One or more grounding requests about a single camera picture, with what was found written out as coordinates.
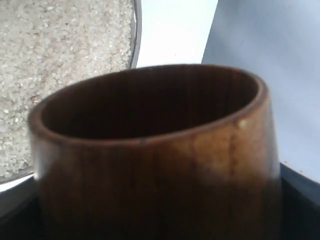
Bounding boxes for round metal tray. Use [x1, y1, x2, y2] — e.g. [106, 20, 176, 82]
[0, 0, 143, 186]

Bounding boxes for white fabric backdrop curtain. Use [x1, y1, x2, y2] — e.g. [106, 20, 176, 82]
[202, 0, 320, 182]

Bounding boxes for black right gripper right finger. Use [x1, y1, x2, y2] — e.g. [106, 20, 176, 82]
[280, 164, 320, 240]

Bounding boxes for brown wooden cup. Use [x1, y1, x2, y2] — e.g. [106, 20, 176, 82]
[28, 64, 282, 240]

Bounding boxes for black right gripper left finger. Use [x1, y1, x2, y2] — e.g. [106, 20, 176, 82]
[0, 176, 44, 240]

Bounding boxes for rice in metal tray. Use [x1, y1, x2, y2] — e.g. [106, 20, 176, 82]
[0, 0, 135, 178]

